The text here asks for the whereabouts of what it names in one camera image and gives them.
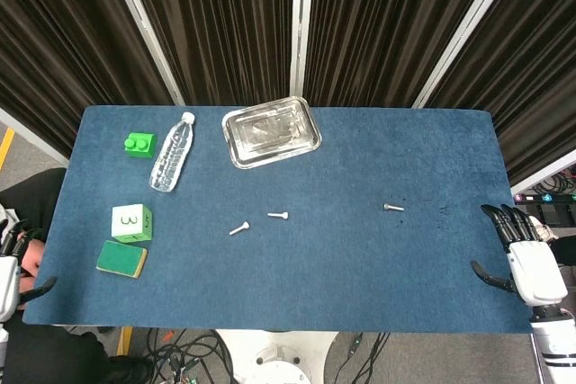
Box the black trouser leg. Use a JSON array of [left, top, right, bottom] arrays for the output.
[[551, 235, 576, 267]]

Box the rectangular stainless steel tray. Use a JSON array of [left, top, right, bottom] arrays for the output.
[[220, 95, 323, 170]]

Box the white partition post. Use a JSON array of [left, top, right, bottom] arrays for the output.
[[411, 0, 527, 110], [289, 0, 315, 98], [101, 0, 186, 106]]

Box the green yellow sponge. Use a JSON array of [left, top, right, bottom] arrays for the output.
[[95, 239, 149, 279]]

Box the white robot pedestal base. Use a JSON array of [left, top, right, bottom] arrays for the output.
[[215, 328, 339, 384]]

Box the yellow floor tape strip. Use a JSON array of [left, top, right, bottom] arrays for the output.
[[0, 127, 17, 169], [115, 326, 135, 357]]

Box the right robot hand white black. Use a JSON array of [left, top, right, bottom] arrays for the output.
[[470, 202, 569, 308]]

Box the white black sneaker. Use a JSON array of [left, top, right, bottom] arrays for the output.
[[534, 219, 562, 242]]

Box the dark pleated curtain panel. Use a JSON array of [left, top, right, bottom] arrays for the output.
[[303, 0, 503, 109], [0, 0, 176, 158], [425, 0, 576, 185], [121, 0, 298, 106]]

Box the blue table cloth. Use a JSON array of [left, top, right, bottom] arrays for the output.
[[22, 104, 545, 335]]

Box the white partition rail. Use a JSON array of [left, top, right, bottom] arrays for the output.
[[510, 159, 576, 195]]

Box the green toy building block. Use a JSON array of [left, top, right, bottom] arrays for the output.
[[122, 131, 158, 159]]

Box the white green number cube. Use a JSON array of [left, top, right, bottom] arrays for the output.
[[111, 203, 154, 245]]

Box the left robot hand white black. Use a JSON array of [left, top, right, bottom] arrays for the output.
[[0, 217, 59, 323]]

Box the power strip with lit switches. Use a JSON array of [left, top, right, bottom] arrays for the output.
[[512, 192, 576, 204]]

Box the black cable tangle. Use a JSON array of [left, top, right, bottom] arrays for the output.
[[533, 167, 576, 195]]

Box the black floor cable bundle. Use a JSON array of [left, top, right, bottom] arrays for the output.
[[121, 327, 238, 384], [330, 332, 392, 384]]

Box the clear plastic water bottle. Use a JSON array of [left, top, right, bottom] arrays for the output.
[[148, 112, 196, 194]]

